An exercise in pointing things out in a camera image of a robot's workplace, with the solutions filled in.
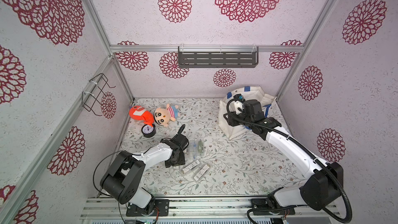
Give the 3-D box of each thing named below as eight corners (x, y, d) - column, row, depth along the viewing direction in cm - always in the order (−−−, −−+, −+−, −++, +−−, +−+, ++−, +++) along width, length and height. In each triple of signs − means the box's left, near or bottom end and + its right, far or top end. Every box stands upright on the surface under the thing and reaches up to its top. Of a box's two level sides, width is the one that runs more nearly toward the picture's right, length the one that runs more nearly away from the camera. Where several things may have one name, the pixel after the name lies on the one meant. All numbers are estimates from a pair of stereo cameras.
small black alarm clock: (141, 137, 101) (139, 134, 98) (144, 127, 106) (142, 124, 103) (154, 137, 101) (153, 134, 98) (156, 127, 106) (155, 124, 103)
